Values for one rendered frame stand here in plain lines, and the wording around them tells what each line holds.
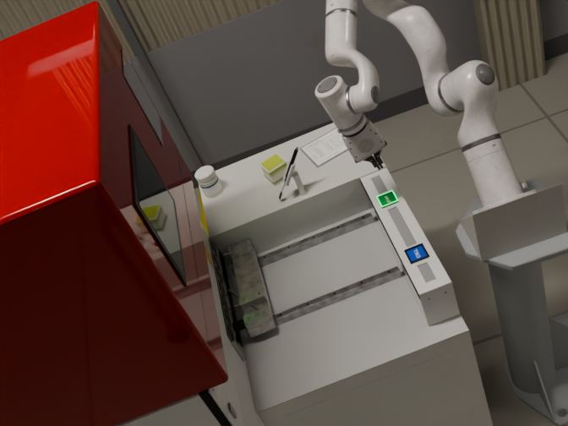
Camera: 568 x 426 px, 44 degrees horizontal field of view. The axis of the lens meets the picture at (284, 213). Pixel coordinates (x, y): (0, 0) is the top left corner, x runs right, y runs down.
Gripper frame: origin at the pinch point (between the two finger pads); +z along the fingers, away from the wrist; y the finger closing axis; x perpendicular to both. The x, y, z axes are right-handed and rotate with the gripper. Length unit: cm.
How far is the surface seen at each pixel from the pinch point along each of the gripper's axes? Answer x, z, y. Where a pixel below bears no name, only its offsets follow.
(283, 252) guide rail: 8.1, 18.5, -42.0
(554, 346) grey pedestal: -17, 101, 18
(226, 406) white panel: -63, -11, -57
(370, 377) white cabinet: -46, 27, -32
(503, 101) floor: 149, 129, 70
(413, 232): -17.2, 15.6, -1.4
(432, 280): -36.5, 15.6, -3.3
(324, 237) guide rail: 8.1, 22.1, -27.9
